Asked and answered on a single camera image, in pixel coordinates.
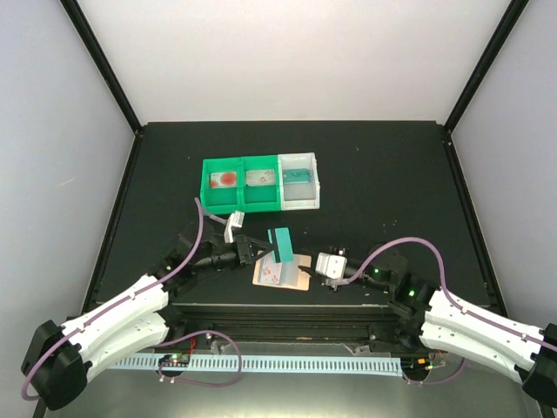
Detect red circle card in bin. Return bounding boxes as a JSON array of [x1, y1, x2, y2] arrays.
[[209, 172, 237, 189]]

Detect black frame post left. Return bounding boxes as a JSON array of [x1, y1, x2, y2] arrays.
[[59, 0, 142, 134]]

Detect black frame post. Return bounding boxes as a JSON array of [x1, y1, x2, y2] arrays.
[[444, 0, 530, 134], [59, 0, 142, 134]]

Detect black frame post right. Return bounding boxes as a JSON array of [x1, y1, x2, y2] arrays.
[[444, 0, 530, 134]]

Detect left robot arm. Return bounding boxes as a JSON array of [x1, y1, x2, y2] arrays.
[[21, 226, 277, 410]]

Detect purple cable loop front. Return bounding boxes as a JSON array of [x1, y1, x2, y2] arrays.
[[157, 324, 247, 387]]

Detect black aluminium rail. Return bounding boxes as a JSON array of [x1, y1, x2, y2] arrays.
[[162, 303, 423, 353]]

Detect white card in bin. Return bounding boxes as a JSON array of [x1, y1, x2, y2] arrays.
[[245, 168, 276, 187]]

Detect white bin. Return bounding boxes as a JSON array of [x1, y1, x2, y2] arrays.
[[278, 152, 320, 212]]

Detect small circuit board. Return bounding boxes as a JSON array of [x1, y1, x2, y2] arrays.
[[159, 354, 191, 367]]

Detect beige card holder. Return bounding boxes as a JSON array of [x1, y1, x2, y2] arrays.
[[252, 254, 312, 291]]

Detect green bin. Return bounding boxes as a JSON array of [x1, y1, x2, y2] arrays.
[[238, 155, 280, 212], [199, 158, 240, 214]]

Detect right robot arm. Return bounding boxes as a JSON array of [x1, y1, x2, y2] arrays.
[[301, 237, 556, 408]]

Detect teal VIP card in bin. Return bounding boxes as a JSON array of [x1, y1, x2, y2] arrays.
[[282, 168, 312, 184]]

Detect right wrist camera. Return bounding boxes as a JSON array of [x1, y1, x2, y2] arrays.
[[315, 247, 348, 292]]

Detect white slotted cable duct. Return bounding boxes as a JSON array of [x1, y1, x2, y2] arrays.
[[111, 353, 402, 377]]

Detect teal vip card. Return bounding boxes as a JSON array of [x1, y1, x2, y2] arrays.
[[267, 227, 294, 264], [282, 168, 312, 184]]

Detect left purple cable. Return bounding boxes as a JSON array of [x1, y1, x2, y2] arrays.
[[20, 198, 232, 401]]

